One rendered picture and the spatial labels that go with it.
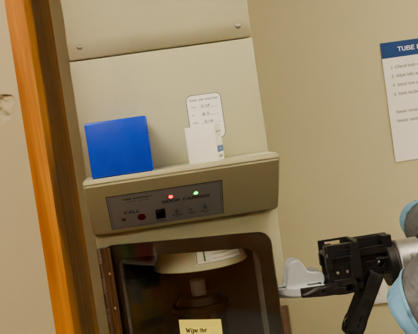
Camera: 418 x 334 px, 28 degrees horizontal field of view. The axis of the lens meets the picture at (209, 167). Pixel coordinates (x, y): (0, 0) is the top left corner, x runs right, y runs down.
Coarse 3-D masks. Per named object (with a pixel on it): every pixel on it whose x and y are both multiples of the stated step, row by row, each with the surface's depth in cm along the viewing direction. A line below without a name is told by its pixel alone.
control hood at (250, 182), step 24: (168, 168) 133; (192, 168) 133; (216, 168) 134; (240, 168) 135; (264, 168) 136; (96, 192) 133; (120, 192) 134; (240, 192) 139; (264, 192) 140; (96, 216) 138; (216, 216) 143
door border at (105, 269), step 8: (104, 256) 143; (104, 264) 143; (112, 264) 142; (104, 272) 143; (112, 272) 142; (112, 280) 143; (112, 288) 143; (104, 296) 143; (112, 296) 143; (112, 304) 143; (112, 312) 143; (112, 320) 143; (120, 320) 143; (112, 328) 144; (120, 328) 143
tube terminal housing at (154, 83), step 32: (96, 64) 143; (128, 64) 143; (160, 64) 144; (192, 64) 144; (224, 64) 145; (96, 96) 143; (128, 96) 144; (160, 96) 144; (224, 96) 145; (256, 96) 145; (160, 128) 144; (256, 128) 146; (160, 160) 144; (192, 224) 145; (224, 224) 146; (256, 224) 146
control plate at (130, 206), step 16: (144, 192) 135; (160, 192) 136; (176, 192) 136; (192, 192) 137; (208, 192) 138; (112, 208) 137; (128, 208) 137; (144, 208) 138; (160, 208) 139; (176, 208) 139; (208, 208) 141; (112, 224) 140; (128, 224) 140; (144, 224) 141
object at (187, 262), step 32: (128, 256) 141; (160, 256) 139; (192, 256) 137; (224, 256) 135; (256, 256) 133; (128, 288) 142; (160, 288) 140; (192, 288) 137; (224, 288) 135; (256, 288) 133; (128, 320) 142; (160, 320) 140; (224, 320) 136; (256, 320) 134
